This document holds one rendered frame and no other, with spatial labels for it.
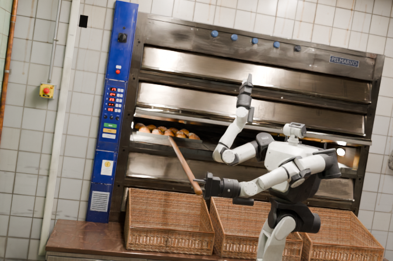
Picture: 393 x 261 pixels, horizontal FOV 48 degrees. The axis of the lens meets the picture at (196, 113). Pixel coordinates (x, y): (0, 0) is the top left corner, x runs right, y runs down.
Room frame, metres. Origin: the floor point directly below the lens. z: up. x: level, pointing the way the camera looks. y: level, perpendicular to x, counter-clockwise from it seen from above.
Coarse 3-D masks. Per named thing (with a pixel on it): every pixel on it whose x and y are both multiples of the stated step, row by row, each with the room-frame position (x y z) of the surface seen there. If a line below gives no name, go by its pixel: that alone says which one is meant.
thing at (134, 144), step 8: (136, 144) 3.17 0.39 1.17; (144, 144) 3.18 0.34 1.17; (152, 144) 3.19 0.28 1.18; (160, 144) 3.26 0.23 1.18; (184, 152) 3.23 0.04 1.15; (192, 152) 3.24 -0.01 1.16; (200, 152) 3.25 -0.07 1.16; (208, 152) 3.27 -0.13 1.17; (248, 160) 3.32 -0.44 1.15; (256, 160) 3.33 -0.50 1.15; (344, 168) 3.47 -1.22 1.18
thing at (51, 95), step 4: (40, 84) 2.98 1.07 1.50; (44, 84) 2.98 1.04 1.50; (48, 84) 2.99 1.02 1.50; (52, 84) 2.99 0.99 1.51; (40, 88) 2.98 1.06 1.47; (40, 92) 2.98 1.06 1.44; (52, 92) 2.99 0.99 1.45; (40, 96) 2.98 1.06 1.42; (44, 96) 2.98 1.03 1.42; (48, 96) 2.99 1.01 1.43; (52, 96) 2.99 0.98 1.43
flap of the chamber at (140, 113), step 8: (136, 112) 3.02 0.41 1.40; (144, 112) 3.03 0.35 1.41; (152, 112) 3.04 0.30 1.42; (168, 120) 3.20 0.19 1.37; (176, 120) 3.15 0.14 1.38; (184, 120) 3.10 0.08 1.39; (192, 120) 3.09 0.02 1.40; (200, 120) 3.10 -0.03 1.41; (208, 120) 3.11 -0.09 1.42; (224, 128) 3.31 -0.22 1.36; (248, 128) 3.16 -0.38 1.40; (256, 128) 3.17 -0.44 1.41; (264, 128) 3.19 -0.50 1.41; (288, 136) 3.36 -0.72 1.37; (304, 136) 3.25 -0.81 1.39; (312, 136) 3.25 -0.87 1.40; (320, 136) 3.26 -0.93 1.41; (328, 136) 3.27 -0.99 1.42; (344, 144) 3.44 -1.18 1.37; (352, 144) 3.39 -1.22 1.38; (360, 144) 3.33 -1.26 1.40; (368, 144) 3.33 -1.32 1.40
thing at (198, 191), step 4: (172, 140) 3.34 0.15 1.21; (172, 144) 3.21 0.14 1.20; (176, 148) 2.97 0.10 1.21; (176, 152) 2.86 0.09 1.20; (180, 152) 2.82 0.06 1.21; (180, 156) 2.66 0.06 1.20; (180, 160) 2.57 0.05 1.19; (184, 160) 2.53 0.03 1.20; (184, 164) 2.41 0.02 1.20; (184, 168) 2.34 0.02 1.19; (188, 168) 2.31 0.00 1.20; (188, 172) 2.21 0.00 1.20; (188, 176) 2.15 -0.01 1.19; (192, 176) 2.11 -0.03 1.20; (192, 184) 1.98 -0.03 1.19; (196, 184) 1.95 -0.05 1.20; (196, 188) 1.88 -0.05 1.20; (200, 188) 1.88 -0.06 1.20; (196, 192) 1.87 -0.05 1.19; (200, 192) 1.87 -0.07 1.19
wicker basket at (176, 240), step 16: (144, 192) 3.15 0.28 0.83; (160, 192) 3.17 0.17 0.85; (128, 208) 2.94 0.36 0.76; (160, 208) 3.15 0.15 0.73; (176, 208) 3.17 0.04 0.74; (192, 208) 3.20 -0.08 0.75; (128, 224) 2.77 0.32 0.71; (144, 224) 3.10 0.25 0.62; (160, 224) 3.12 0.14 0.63; (176, 224) 3.15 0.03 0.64; (208, 224) 2.95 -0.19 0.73; (128, 240) 2.68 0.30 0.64; (144, 240) 2.86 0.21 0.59; (160, 240) 2.72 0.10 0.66; (176, 240) 2.95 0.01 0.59; (192, 240) 2.76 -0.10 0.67; (208, 240) 2.78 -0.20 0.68
